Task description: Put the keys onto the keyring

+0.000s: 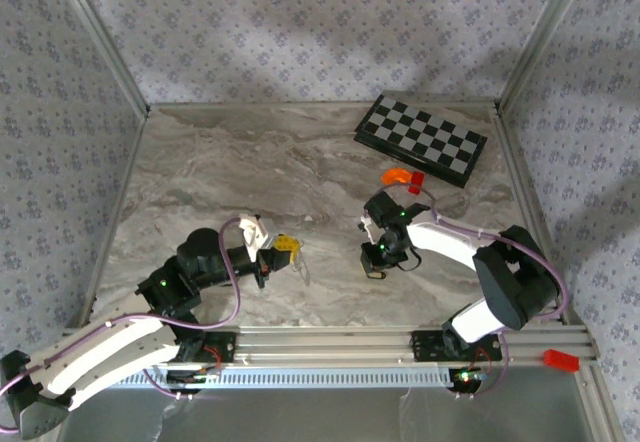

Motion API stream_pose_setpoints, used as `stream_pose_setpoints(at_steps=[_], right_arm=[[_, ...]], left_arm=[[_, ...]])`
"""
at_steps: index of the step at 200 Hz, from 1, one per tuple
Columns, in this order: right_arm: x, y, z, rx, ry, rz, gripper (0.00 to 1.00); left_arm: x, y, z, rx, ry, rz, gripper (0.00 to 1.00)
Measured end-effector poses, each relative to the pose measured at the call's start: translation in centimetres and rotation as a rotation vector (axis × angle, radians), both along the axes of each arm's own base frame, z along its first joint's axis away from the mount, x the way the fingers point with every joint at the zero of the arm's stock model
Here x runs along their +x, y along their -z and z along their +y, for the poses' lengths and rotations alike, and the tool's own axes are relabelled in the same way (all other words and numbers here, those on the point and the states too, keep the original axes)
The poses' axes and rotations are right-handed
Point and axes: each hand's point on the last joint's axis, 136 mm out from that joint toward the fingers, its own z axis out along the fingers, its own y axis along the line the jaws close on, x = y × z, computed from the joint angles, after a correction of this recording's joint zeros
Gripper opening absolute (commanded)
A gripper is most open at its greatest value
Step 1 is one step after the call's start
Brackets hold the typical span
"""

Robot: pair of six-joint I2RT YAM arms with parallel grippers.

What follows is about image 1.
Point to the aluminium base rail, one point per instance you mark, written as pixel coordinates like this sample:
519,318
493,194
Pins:
325,344

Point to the orange curved plastic piece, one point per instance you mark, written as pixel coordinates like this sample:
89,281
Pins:
392,176

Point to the black and grey chessboard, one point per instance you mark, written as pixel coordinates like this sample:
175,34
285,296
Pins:
422,137

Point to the aluminium frame post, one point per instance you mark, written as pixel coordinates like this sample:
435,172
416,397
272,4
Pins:
107,42
540,42

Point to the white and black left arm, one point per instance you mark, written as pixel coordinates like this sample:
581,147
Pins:
100,352

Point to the red toy brick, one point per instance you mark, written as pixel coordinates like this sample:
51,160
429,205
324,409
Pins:
561,360
416,183

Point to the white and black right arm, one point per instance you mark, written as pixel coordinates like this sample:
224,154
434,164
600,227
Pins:
440,242

